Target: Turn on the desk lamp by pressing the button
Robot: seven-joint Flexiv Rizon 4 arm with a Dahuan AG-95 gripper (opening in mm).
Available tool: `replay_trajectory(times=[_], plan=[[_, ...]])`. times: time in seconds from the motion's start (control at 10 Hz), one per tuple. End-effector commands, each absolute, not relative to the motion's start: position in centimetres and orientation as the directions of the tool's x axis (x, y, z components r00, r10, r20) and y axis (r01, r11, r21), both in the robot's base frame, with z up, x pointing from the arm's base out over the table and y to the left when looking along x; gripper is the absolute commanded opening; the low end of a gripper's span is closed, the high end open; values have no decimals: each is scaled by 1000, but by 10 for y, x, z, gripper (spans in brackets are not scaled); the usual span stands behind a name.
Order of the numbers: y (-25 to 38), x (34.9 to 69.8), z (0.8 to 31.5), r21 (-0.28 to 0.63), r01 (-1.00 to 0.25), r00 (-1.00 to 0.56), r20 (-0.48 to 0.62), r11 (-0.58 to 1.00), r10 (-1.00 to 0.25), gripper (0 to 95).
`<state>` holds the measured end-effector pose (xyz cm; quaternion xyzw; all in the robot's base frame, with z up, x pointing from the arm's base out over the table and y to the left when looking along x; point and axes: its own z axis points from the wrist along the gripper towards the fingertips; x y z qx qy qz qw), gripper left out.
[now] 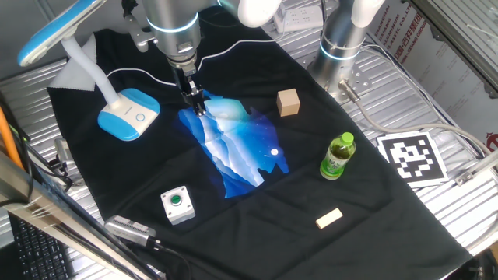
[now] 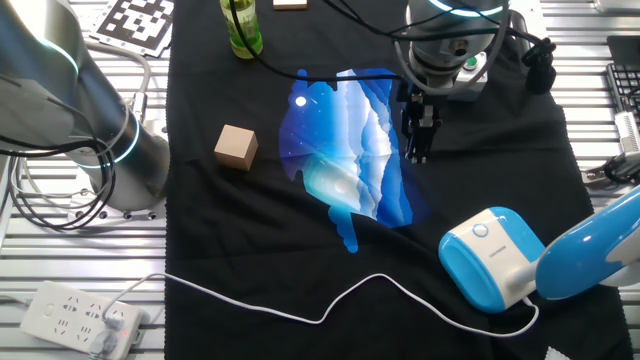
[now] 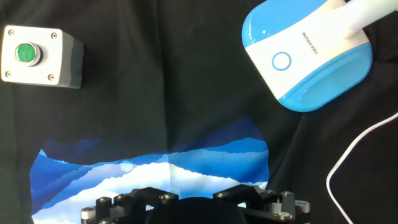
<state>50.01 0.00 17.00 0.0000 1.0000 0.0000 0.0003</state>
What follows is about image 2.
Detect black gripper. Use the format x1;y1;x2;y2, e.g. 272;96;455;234
399;82;444;165

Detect blue white handheld appliance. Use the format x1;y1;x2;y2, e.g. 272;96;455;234
438;184;640;315

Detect white box with green button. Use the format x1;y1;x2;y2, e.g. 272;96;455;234
447;52;489;101

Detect wooden cube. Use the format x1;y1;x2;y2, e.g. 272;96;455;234
213;124;260;173

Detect black cloth with blue print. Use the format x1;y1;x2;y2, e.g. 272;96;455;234
163;0;634;360

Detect grey metal clamp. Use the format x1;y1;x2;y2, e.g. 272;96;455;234
582;152;640;187

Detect green tea bottle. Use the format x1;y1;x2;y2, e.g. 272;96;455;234
219;0;264;60

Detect black keyboard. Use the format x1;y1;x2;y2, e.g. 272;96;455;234
607;62;640;121

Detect black and white marker board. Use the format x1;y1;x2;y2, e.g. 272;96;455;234
88;0;175;59

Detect white power strip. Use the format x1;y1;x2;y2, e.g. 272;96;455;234
19;279;146;360

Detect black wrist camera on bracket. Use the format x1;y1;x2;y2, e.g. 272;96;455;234
521;38;558;96

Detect black cables on arm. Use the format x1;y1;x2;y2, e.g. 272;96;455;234
227;0;556;96

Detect white lamp power cable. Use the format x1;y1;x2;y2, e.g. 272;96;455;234
102;272;540;339

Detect thick grey robot cable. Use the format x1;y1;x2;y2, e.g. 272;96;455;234
84;42;151;124

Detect black cable bundle at base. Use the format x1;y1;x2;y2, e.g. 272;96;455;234
0;134;117;232

